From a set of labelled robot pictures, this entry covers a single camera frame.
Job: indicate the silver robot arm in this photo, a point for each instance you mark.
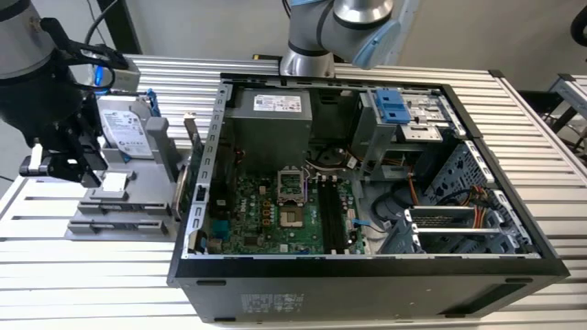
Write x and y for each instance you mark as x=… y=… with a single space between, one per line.
x=361 y=10

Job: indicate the RAM slot white clips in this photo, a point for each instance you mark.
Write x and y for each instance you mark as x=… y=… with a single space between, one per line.
x=341 y=214
x=329 y=214

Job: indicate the hard disk blue carrier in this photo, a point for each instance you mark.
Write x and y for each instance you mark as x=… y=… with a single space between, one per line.
x=128 y=130

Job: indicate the silver CPU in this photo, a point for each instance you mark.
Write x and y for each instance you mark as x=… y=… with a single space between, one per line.
x=115 y=181

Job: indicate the grey parts rack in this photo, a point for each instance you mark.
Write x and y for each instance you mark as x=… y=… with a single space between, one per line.
x=147 y=185

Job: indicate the black case fan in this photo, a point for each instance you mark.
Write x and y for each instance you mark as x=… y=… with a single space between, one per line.
x=221 y=178

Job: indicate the grey power supply unit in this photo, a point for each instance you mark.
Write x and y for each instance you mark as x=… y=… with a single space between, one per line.
x=271 y=141

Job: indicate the small black yellow plug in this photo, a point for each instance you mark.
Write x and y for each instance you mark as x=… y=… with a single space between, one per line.
x=265 y=57

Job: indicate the CPU socket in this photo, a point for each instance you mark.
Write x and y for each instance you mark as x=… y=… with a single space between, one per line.
x=292 y=216

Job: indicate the green motherboard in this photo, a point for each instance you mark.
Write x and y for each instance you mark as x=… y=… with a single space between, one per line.
x=293 y=240

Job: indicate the metal drive cage blue latches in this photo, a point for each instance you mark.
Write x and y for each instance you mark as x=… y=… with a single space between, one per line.
x=389 y=110

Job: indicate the light blue connector tab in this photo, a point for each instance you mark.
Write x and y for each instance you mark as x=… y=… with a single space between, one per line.
x=361 y=222

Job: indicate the black PC case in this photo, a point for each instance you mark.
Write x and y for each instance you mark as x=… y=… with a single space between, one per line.
x=320 y=295

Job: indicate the grey metal disk bay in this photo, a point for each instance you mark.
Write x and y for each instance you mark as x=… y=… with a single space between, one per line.
x=440 y=210

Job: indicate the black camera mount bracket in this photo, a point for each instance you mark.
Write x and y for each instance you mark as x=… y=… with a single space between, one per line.
x=68 y=44

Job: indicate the black upright post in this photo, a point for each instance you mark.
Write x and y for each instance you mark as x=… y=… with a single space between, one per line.
x=125 y=27

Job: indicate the metal frame table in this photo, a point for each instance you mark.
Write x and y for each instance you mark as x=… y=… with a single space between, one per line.
x=571 y=87

